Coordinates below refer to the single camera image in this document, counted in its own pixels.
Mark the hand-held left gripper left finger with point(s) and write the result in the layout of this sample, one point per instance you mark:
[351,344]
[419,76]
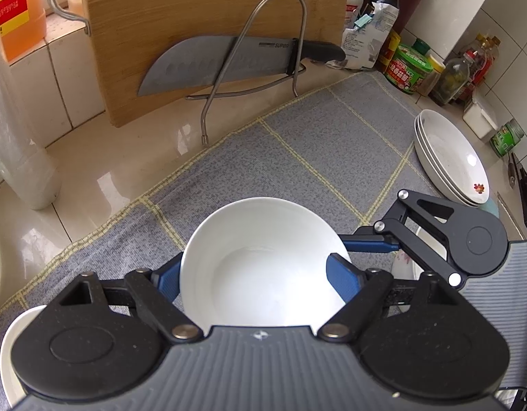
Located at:
[167,278]

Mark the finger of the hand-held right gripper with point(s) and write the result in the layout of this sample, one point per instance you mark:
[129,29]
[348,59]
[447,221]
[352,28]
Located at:
[370,244]

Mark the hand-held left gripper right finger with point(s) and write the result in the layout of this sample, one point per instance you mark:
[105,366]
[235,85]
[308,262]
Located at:
[340,278]

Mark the white bowl pink flower print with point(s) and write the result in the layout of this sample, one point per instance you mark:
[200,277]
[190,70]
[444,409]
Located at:
[402,265]
[263,239]

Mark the white plate red flower print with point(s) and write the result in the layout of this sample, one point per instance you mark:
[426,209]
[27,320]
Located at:
[430,170]
[437,190]
[456,154]

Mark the small green label jar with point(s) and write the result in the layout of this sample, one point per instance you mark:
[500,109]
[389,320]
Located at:
[507,139]

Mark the blue grey checked towel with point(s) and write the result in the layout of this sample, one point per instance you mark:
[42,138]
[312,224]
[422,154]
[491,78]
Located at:
[289,158]

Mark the white plastic box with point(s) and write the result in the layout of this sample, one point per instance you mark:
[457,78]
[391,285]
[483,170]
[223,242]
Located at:
[479,115]

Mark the clear bottle red cap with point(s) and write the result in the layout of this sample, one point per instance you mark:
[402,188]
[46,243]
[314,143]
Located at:
[454,81]

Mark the small yellow lidded jar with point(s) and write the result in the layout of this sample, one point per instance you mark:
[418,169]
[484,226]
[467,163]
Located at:
[434,79]

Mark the white bowl pale purple flowers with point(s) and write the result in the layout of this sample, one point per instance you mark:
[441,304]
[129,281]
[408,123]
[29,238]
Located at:
[8,351]

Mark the green lidded food tub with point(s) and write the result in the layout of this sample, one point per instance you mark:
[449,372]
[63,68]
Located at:
[409,70]

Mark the yellow label bottle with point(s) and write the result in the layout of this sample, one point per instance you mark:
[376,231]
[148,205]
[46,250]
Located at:
[488,51]

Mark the tall plastic wrap roll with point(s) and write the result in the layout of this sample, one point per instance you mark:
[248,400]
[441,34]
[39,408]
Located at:
[19,158]

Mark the white blue printed bag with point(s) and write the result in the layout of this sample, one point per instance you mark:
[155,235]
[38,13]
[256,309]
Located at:
[366,47]

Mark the green capped jar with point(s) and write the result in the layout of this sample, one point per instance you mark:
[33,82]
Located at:
[421,46]

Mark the teal bag clip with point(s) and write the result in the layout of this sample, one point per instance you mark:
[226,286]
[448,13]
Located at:
[364,21]

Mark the white red printed packet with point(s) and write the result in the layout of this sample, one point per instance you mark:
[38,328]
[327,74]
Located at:
[353,4]

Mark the dark red knife block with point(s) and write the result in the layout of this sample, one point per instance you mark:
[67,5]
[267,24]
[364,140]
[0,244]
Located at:
[417,4]

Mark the dark soy sauce bottle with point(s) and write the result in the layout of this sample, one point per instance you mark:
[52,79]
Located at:
[396,0]

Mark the bamboo cutting board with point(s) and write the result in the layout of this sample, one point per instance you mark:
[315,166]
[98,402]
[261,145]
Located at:
[160,8]

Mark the orange cooking oil bottle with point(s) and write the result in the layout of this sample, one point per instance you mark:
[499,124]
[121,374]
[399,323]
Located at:
[19,21]

